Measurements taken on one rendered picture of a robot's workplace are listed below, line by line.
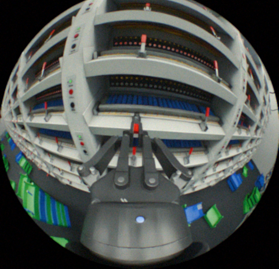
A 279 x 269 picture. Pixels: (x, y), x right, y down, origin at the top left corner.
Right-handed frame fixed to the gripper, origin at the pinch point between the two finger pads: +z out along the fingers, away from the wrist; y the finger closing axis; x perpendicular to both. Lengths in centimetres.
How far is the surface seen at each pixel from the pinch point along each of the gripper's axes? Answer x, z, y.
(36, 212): -49, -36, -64
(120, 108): 3.3, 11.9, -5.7
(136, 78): 15.2, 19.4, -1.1
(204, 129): 0.1, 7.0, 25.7
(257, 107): 30, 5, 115
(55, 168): -58, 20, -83
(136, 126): 0.5, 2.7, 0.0
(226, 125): 2.9, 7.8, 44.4
